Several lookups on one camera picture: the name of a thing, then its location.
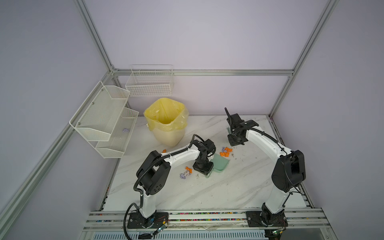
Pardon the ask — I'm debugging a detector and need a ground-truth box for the green plastic dustpan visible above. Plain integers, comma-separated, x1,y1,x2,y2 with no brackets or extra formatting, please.
206,154,230,178

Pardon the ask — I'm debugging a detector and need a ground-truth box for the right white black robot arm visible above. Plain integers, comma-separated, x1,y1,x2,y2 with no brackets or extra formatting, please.
225,108,306,227

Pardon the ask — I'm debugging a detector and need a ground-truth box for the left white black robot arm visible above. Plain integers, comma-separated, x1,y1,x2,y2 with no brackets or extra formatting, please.
123,135,216,230

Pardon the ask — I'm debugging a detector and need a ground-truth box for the orange scrap cluster centre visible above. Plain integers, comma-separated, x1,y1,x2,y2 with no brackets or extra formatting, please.
219,147,233,158

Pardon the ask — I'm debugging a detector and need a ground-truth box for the purple white orange scrap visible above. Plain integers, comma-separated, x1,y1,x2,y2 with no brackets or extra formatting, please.
180,167,193,180

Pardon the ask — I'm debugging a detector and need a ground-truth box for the bin with yellow bag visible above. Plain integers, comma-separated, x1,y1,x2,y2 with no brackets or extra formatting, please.
144,98,189,147

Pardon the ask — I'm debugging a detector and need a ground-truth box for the white mesh two-tier shelf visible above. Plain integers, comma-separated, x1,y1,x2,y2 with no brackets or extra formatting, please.
69,82,139,159

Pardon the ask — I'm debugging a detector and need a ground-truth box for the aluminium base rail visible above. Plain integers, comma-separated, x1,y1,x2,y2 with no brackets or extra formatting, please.
80,208,337,240

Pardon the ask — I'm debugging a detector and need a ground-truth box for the white wire basket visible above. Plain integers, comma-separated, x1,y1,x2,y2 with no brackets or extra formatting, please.
125,65,175,97

